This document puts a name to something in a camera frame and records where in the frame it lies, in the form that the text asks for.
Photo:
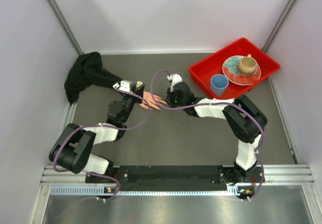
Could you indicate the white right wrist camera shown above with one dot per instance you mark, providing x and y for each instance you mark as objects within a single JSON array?
[{"x": 174, "y": 79}]

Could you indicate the mannequin hand with long nails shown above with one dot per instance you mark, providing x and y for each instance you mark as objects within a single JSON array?
[{"x": 152, "y": 101}]

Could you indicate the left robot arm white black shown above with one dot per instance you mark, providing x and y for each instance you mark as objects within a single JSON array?
[{"x": 72, "y": 150}]

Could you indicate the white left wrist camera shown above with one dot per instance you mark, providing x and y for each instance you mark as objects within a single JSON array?
[{"x": 123, "y": 86}]

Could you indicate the beige ceramic cup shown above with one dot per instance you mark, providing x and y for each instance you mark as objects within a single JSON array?
[{"x": 247, "y": 66}]

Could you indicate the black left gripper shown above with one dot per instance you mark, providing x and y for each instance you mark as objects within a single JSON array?
[{"x": 139, "y": 91}]

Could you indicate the black sleeve cloth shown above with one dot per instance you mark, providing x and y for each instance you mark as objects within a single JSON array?
[{"x": 86, "y": 71}]

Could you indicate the small blue round lid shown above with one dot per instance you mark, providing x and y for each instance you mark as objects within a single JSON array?
[{"x": 218, "y": 84}]

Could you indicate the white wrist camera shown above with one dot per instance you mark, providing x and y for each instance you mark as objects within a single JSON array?
[
  {"x": 174, "y": 79},
  {"x": 123, "y": 86}
]

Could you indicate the red and teal plate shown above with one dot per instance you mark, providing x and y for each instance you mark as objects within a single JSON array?
[{"x": 229, "y": 69}]

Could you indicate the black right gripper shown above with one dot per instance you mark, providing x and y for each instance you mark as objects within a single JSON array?
[{"x": 169, "y": 99}]

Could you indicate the beige nail polish bottle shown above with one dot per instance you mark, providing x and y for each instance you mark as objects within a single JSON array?
[{"x": 139, "y": 84}]

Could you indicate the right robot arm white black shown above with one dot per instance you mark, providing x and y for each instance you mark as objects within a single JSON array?
[{"x": 246, "y": 121}]

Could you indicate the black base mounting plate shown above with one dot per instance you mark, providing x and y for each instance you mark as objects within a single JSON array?
[{"x": 180, "y": 178}]

